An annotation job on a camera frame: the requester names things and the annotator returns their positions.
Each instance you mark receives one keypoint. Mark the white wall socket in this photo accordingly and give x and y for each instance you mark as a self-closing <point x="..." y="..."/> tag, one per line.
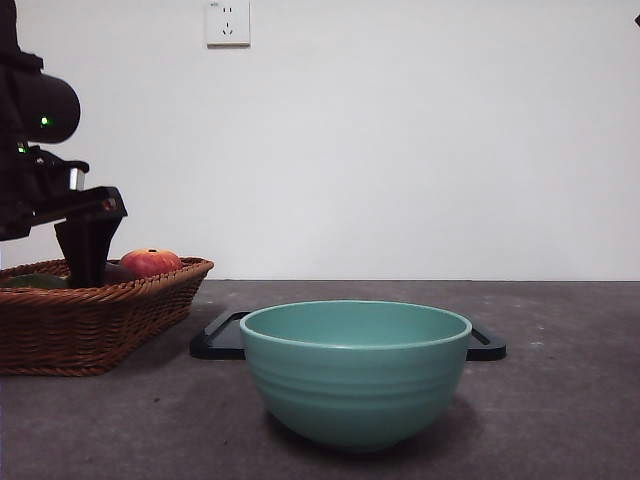
<point x="228" y="25"/>

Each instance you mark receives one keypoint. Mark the brown wicker basket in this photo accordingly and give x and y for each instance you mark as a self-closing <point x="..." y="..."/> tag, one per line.
<point x="75" y="330"/>

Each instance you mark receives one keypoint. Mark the teal ceramic bowl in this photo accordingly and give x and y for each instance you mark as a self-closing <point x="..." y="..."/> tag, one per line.
<point x="355" y="390"/>

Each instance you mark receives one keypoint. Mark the red yellow apple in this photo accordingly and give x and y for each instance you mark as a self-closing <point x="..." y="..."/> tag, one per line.
<point x="150" y="262"/>

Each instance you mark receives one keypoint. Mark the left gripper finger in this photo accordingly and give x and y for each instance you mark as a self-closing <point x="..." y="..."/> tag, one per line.
<point x="87" y="250"/>

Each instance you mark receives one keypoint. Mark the dark purple plum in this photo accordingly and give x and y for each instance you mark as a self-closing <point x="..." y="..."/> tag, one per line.
<point x="120" y="274"/>

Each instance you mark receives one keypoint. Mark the black rectangular tray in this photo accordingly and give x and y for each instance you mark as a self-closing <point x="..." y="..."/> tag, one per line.
<point x="220" y="342"/>

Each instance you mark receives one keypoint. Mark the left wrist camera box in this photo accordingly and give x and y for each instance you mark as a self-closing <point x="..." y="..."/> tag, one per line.
<point x="75" y="177"/>

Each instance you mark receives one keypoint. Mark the green avocado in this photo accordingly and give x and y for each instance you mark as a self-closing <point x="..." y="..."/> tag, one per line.
<point x="35" y="282"/>

